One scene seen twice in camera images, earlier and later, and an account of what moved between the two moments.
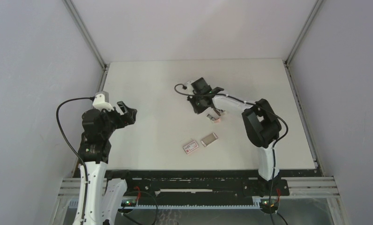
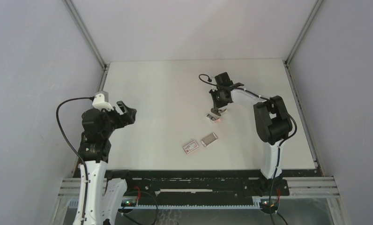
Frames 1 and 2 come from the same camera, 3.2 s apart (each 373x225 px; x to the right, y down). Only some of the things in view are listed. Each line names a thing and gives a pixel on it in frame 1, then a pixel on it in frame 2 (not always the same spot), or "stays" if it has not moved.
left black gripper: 124,120 stays
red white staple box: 190,147 stays
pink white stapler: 215,120 stays
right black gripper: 199,109 → 216,104
